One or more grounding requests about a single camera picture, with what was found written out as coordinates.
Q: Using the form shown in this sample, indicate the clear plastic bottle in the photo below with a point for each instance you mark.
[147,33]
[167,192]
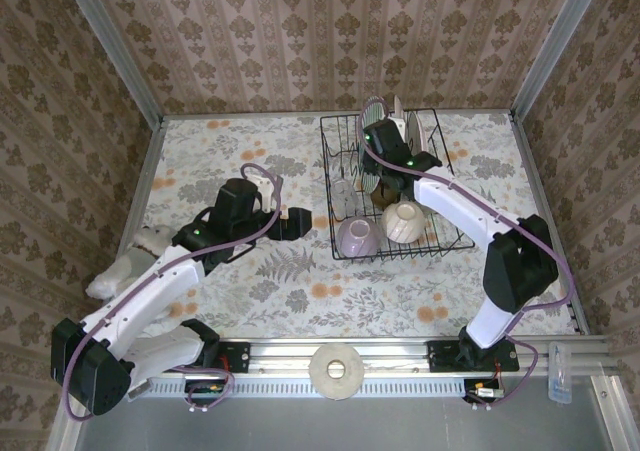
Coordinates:
[560,376]

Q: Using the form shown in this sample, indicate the grey and white plush dog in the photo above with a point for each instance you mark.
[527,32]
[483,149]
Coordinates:
[145,238]

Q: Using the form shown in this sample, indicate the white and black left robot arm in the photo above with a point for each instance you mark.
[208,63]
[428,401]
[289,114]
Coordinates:
[160,281]

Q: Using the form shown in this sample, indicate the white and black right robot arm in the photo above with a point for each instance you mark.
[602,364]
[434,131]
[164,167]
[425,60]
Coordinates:
[450,201]

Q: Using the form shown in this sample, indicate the aluminium frame post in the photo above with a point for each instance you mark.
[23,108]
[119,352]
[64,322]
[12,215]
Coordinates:
[553,46]
[112,46]

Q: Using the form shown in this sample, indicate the white plate with green rim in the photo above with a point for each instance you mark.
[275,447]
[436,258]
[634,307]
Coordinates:
[419,136]

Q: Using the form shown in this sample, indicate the lilac ceramic bowl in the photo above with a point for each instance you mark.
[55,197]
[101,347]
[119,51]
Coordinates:
[357,236]

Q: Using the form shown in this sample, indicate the amber glass cup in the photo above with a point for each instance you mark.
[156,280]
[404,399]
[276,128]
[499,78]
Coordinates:
[381,200]

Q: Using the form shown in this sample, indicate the floral patterned tablecloth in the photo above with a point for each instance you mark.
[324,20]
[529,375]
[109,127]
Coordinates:
[300,296]

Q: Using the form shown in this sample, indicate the grey tape roll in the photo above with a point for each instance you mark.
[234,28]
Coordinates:
[320,371]

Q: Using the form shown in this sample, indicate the aluminium table side rail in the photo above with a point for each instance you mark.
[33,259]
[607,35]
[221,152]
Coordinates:
[532,171]
[154,141]

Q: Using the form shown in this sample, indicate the clear glass tumbler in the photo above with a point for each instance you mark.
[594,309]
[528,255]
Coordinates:
[344,198]

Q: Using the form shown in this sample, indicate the clear card box with label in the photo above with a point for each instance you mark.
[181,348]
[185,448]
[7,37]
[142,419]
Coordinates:
[140,390]

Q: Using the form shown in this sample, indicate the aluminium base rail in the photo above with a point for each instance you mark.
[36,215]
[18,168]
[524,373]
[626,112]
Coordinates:
[280,356]

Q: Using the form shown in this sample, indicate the pink red and blue plate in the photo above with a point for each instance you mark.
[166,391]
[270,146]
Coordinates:
[375,111]

